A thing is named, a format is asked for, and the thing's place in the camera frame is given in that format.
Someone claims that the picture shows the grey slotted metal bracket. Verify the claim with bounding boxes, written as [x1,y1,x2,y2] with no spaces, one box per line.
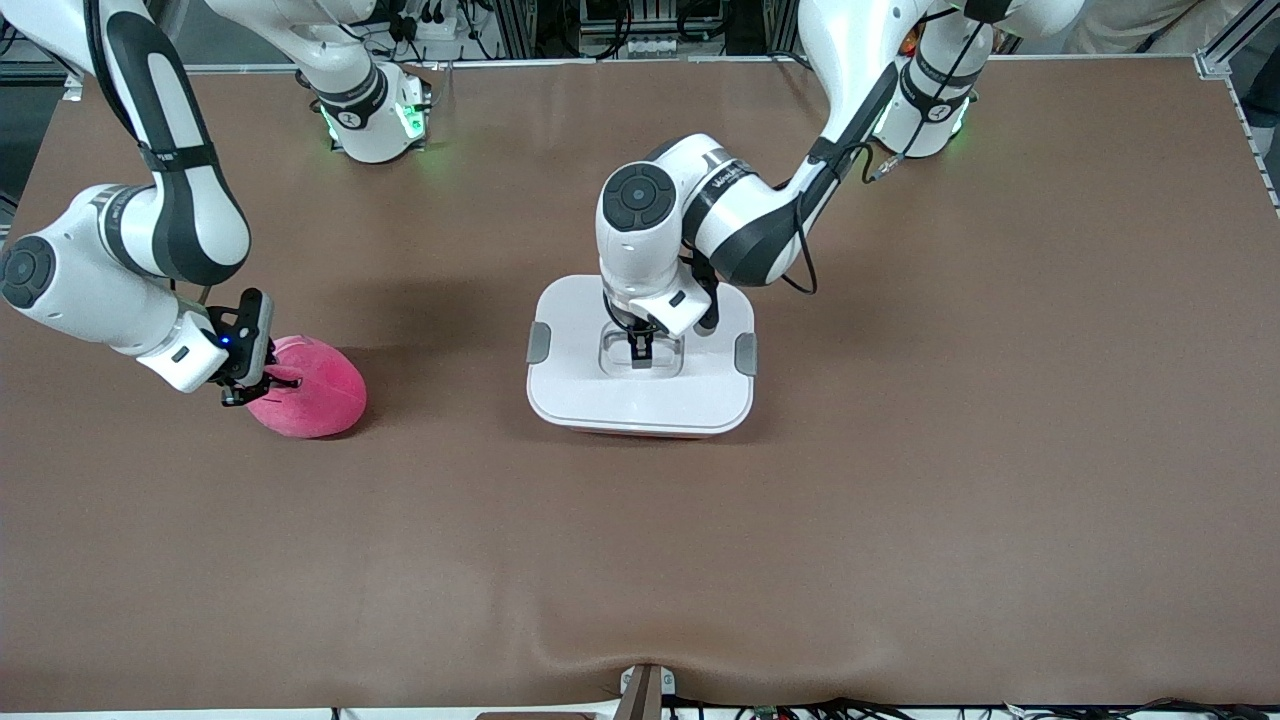
[580,0,726,59]

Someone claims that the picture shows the white box lid grey clips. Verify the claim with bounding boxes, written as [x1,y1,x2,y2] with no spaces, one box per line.
[526,274,758,438]

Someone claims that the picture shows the metal table clamp bracket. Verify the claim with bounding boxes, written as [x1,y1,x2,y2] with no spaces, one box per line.
[618,663,677,720]

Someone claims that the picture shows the person in light clothes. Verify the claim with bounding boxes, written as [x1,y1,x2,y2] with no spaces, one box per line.
[1060,0,1201,53]

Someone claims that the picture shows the pink plastic storage box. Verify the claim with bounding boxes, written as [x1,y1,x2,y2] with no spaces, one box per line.
[565,426,721,442]

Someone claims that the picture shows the pink plush toy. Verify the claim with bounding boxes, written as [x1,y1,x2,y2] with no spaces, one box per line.
[245,335,368,441]

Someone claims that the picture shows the aluminium frame strut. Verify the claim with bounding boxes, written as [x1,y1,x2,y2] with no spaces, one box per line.
[1195,0,1280,79]

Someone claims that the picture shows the silver table edge rail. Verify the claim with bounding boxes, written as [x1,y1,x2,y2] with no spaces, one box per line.
[62,50,1233,101]

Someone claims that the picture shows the white power strip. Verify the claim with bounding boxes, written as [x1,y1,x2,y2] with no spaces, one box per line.
[395,0,471,41]

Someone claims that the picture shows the brown table mat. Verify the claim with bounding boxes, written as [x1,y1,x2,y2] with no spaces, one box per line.
[0,55,1280,713]

